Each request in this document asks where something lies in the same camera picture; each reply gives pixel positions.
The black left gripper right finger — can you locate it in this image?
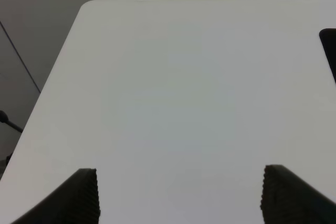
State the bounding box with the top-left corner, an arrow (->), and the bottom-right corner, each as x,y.
260,165 -> 335,223

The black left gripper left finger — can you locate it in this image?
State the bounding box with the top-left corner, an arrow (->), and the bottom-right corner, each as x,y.
13,168 -> 101,223

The black mouse pad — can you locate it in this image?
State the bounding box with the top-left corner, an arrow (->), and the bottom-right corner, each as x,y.
319,28 -> 336,82

